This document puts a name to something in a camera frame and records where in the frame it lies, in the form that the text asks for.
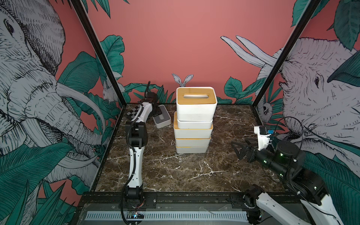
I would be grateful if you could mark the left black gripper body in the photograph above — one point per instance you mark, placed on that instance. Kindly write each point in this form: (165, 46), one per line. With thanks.
(156, 112)

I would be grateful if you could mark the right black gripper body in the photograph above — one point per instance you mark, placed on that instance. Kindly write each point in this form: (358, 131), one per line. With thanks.
(253, 151)

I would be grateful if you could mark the grey lid tissue box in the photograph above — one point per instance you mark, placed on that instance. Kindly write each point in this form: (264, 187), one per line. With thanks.
(163, 119)

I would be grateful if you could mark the small bamboo lid tissue box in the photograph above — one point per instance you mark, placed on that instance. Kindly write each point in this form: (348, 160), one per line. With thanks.
(195, 104)

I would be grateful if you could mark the large bamboo lid tissue box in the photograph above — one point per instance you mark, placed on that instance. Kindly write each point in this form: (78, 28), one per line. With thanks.
(194, 142)

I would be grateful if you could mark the yellow lid tissue box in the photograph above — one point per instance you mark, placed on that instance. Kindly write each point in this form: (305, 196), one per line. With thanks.
(191, 150)

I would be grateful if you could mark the edge bamboo tissue box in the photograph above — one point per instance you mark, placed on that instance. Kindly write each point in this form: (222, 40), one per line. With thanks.
(194, 124)

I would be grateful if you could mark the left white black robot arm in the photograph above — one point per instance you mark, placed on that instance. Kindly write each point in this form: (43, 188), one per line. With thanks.
(136, 140)

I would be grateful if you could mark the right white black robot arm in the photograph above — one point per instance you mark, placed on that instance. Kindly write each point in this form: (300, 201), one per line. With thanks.
(286, 161)

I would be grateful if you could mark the black white chessboard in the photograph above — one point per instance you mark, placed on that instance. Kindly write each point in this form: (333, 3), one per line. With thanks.
(132, 113)

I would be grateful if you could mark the green circuit board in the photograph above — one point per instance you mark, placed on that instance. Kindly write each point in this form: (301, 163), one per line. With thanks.
(132, 216)

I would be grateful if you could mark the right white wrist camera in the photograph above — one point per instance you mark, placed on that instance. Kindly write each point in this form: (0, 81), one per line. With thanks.
(263, 136)

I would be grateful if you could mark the left black frame post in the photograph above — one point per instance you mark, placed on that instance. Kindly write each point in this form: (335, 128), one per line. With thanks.
(85, 21)

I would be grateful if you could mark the black frame post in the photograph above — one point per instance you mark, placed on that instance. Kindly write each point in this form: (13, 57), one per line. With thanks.
(299, 28)
(85, 21)

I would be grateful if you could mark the right black frame post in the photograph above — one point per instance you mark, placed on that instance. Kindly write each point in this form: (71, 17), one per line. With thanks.
(299, 28)

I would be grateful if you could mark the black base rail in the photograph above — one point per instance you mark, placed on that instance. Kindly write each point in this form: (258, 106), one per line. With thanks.
(155, 199)

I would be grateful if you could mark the white slotted cable duct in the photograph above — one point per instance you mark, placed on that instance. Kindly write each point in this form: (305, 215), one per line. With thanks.
(237, 216)

